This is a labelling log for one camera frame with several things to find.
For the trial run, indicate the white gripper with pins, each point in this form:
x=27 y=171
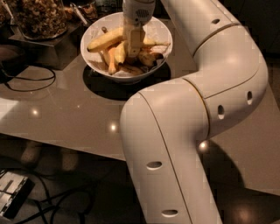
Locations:
x=138 y=12

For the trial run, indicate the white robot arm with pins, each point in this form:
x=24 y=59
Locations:
x=163 y=125

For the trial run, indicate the small banana right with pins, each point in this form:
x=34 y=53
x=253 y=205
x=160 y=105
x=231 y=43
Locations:
x=149 y=59

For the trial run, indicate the small banana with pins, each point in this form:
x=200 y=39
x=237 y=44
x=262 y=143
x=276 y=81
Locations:
x=149 y=59
x=131 y=70

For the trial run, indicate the long yellow banana top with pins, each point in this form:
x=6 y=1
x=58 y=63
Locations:
x=105 y=40

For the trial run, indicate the white ceramic bowl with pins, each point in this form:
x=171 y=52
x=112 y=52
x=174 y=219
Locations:
x=128 y=78

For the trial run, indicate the orange peeled banana piece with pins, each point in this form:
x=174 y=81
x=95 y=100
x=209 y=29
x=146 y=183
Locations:
x=109 y=57

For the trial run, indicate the small banana bottom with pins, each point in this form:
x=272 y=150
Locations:
x=131 y=70

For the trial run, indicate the small glass jar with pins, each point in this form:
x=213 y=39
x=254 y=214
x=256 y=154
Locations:
x=85 y=10

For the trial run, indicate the glass jar of nuts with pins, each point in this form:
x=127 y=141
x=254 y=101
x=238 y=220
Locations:
x=39 y=19

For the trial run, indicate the dark round object left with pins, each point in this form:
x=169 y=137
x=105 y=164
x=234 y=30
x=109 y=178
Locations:
x=12 y=60

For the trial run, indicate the dark square pedestal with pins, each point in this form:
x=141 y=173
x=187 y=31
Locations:
x=55 y=53

